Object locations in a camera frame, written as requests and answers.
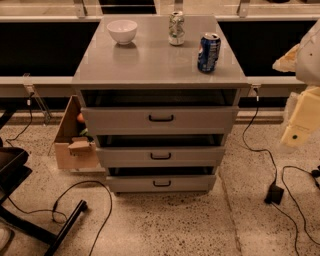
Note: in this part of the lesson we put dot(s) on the white bowl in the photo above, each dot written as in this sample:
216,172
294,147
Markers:
122,31

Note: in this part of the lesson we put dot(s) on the grey middle drawer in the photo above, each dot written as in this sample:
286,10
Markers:
160,156

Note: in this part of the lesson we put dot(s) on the grey railing beam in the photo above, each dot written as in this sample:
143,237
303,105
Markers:
62,86

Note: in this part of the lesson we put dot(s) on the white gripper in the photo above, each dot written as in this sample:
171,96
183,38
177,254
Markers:
310,60

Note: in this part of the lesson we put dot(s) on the cardboard box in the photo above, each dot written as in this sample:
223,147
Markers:
72,150

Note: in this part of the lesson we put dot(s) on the blue soda can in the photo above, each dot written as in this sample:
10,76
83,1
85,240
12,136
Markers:
209,50

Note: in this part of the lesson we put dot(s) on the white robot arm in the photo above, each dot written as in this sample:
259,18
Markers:
304,60

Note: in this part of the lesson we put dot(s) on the grey top drawer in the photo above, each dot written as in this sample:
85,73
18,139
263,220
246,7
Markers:
159,120

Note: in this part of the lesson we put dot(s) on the orange object in box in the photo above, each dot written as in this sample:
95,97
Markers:
80,118

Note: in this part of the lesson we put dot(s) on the grey drawer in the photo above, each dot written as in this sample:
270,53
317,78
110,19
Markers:
167,183
159,120
160,156

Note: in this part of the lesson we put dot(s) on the grey drawer cabinet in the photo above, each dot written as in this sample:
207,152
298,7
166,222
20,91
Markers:
149,72

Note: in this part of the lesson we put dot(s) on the grey bottom drawer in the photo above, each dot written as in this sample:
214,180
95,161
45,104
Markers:
167,183

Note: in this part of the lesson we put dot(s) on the black office chair base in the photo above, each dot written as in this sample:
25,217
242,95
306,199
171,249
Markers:
48,196

